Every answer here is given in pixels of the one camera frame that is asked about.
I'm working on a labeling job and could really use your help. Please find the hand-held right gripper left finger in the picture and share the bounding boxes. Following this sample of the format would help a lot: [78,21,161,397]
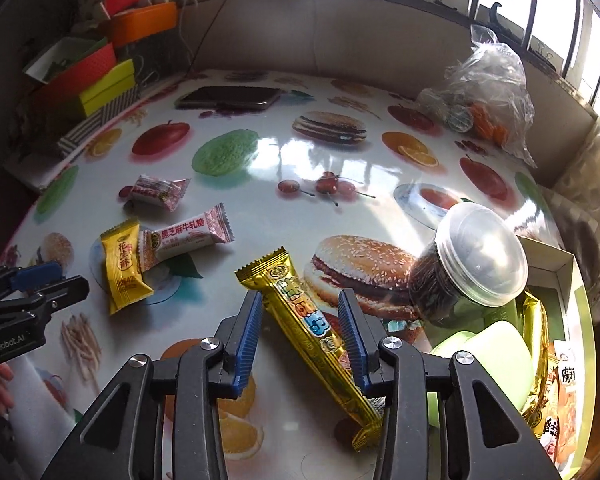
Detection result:
[40,290,265,480]

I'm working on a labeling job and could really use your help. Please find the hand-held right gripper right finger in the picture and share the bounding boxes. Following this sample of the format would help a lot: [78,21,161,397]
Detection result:
[337,287,561,480]

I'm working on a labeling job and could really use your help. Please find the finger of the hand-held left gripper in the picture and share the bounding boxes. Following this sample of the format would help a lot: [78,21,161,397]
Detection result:
[0,275,90,328]
[0,260,64,295]

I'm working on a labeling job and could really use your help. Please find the long gold snack bar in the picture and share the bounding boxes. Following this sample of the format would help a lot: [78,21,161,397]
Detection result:
[235,246,386,453]

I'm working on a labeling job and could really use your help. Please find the green cardboard box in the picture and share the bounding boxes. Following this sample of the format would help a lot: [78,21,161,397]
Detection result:
[517,237,596,480]

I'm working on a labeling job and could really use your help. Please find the yellow candy packet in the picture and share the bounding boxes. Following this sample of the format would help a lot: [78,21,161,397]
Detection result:
[100,219,155,316]

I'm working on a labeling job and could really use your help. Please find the pink white candy packet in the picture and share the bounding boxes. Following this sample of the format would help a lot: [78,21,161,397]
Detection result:
[139,203,235,273]
[130,175,192,211]

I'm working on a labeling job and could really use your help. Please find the light green jar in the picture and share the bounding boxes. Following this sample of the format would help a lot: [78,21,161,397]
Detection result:
[426,320,536,428]

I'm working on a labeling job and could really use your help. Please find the striped box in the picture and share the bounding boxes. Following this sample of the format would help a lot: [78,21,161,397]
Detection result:
[57,85,141,158]

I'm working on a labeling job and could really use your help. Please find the clear plastic jar dark contents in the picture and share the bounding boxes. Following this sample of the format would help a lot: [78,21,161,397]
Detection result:
[409,203,528,328]

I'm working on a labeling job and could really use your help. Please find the fruit print tablecloth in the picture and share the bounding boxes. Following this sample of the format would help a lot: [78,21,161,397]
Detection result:
[10,67,596,480]

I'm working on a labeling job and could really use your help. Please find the yellow box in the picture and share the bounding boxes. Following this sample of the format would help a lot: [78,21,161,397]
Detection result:
[77,58,137,117]

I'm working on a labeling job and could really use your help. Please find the white open box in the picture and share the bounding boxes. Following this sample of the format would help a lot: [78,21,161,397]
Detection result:
[22,35,106,83]

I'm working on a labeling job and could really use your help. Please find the orange snack packet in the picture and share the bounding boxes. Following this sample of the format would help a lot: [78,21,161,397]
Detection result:
[540,342,578,466]

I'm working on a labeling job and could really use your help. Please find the dark smartphone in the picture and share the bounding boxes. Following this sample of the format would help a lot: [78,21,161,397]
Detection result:
[175,86,282,112]

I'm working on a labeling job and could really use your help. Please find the orange storage box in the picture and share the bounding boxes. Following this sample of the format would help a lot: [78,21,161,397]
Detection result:
[110,1,179,48]

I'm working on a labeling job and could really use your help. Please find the patterned beige curtain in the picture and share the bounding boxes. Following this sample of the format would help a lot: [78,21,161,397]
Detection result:
[550,115,600,326]

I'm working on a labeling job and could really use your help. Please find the clear plastic bag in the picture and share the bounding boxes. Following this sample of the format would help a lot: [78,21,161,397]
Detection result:
[415,25,538,168]

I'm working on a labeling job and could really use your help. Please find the metal window grille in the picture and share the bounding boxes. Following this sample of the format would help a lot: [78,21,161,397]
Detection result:
[310,0,600,116]

